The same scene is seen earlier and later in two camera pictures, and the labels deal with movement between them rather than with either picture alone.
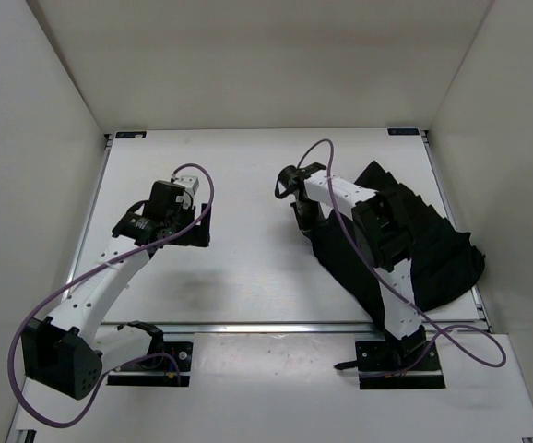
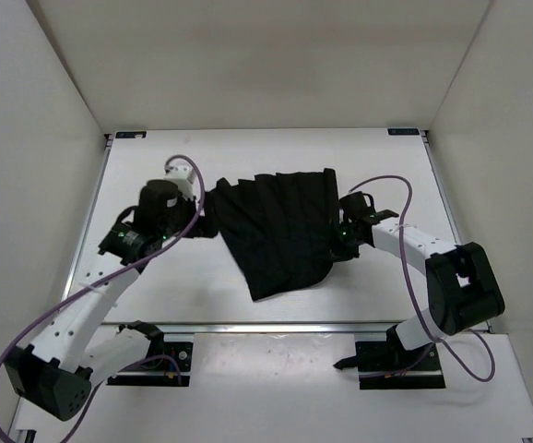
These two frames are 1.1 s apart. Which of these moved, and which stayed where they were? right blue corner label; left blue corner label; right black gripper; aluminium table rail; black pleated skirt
Moved: right black gripper; black pleated skirt
Stayed: left blue corner label; aluminium table rail; right blue corner label
